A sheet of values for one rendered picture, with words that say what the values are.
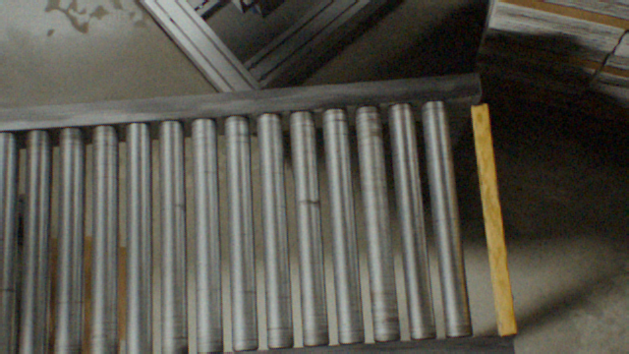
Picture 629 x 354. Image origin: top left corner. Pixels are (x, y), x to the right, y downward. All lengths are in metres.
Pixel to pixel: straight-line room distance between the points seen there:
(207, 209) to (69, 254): 0.27
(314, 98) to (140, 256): 0.45
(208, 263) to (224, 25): 0.97
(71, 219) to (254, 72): 0.82
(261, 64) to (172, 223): 0.81
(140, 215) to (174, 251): 0.10
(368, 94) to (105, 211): 0.55
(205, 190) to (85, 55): 1.15
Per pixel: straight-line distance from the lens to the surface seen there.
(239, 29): 2.29
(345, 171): 1.52
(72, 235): 1.58
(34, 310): 1.58
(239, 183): 1.52
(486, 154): 1.52
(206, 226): 1.51
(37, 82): 2.61
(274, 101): 1.56
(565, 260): 2.37
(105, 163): 1.59
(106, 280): 1.54
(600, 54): 2.05
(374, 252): 1.48
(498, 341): 1.49
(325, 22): 2.26
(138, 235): 1.54
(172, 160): 1.56
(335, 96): 1.56
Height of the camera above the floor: 2.26
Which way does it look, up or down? 75 degrees down
